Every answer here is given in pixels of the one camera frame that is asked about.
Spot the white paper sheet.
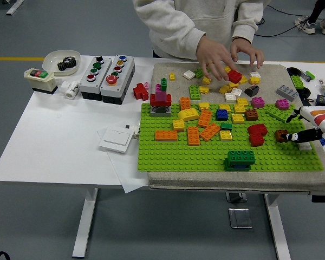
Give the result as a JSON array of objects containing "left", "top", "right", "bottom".
[{"left": 96, "top": 127, "right": 150, "bottom": 194}]

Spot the red cross-shaped brick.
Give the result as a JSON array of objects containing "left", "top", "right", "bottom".
[{"left": 132, "top": 82, "right": 150, "bottom": 101}]

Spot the white table leg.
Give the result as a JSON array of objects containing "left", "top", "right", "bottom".
[
  {"left": 71, "top": 188, "right": 100, "bottom": 258},
  {"left": 262, "top": 193, "right": 292, "bottom": 260}
]

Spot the metal table bracket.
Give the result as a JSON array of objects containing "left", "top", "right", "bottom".
[{"left": 226, "top": 192, "right": 249, "bottom": 203}]

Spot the black floor cable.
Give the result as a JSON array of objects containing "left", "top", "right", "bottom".
[{"left": 256, "top": 5, "right": 301, "bottom": 37}]

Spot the metal floor plate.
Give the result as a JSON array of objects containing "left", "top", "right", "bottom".
[{"left": 227, "top": 207, "right": 253, "bottom": 230}]

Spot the yellow curved brick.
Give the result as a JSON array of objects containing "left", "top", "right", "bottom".
[{"left": 177, "top": 108, "right": 200, "bottom": 122}]

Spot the grey-brown foam mat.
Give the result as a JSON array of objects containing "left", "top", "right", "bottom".
[{"left": 147, "top": 62, "right": 325, "bottom": 193}]

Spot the silver tool green tip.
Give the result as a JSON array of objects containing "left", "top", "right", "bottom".
[{"left": 299, "top": 69, "right": 316, "bottom": 82}]

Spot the white wall switch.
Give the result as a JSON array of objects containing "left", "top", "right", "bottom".
[{"left": 99, "top": 128, "right": 135, "bottom": 154}]

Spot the grey emergency stop box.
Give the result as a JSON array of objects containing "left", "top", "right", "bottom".
[{"left": 100, "top": 55, "right": 136, "bottom": 105}]

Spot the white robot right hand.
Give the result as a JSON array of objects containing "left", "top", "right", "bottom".
[{"left": 285, "top": 106, "right": 325, "bottom": 143}]

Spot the cream red-green switch box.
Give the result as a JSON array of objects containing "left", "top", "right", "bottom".
[{"left": 23, "top": 67, "right": 59, "bottom": 95}]

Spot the orange long brick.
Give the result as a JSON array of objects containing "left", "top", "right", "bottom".
[
  {"left": 199, "top": 123, "right": 221, "bottom": 142},
  {"left": 154, "top": 129, "right": 178, "bottom": 141},
  {"left": 186, "top": 126, "right": 200, "bottom": 146},
  {"left": 179, "top": 96, "right": 192, "bottom": 111},
  {"left": 197, "top": 109, "right": 212, "bottom": 128}
]

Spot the white table foot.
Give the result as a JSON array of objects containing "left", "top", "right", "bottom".
[{"left": 1, "top": 0, "right": 25, "bottom": 16}]

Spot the black metal gear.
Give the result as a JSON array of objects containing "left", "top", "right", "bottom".
[{"left": 56, "top": 56, "right": 78, "bottom": 72}]

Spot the grey four-button control box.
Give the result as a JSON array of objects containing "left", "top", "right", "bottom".
[{"left": 79, "top": 56, "right": 113, "bottom": 101}]

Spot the light grey long brick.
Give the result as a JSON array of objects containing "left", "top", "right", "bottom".
[{"left": 275, "top": 84, "right": 300, "bottom": 102}]

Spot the dark grey sloped brick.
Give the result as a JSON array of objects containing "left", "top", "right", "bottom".
[{"left": 245, "top": 85, "right": 260, "bottom": 98}]

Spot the background person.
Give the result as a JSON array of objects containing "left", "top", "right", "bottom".
[{"left": 294, "top": 0, "right": 325, "bottom": 36}]

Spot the lime green studded baseplate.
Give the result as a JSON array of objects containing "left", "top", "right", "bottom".
[{"left": 136, "top": 102, "right": 325, "bottom": 173}]

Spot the white plastic bowl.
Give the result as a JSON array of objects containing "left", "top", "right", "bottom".
[{"left": 42, "top": 50, "right": 82, "bottom": 77}]

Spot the white pipe fitting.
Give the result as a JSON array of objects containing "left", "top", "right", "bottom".
[{"left": 60, "top": 80, "right": 81, "bottom": 100}]

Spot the person's left hand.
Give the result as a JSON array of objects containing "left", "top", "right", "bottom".
[{"left": 230, "top": 40, "right": 265, "bottom": 68}]

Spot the person's right hand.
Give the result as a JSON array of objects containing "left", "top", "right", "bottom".
[{"left": 196, "top": 36, "right": 238, "bottom": 81}]

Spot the multicolour brick tower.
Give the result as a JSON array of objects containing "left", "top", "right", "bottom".
[{"left": 149, "top": 77, "right": 173, "bottom": 118}]

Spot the dark green long brick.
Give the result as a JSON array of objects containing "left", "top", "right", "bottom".
[
  {"left": 226, "top": 150, "right": 256, "bottom": 165},
  {"left": 223, "top": 158, "right": 252, "bottom": 172}
]

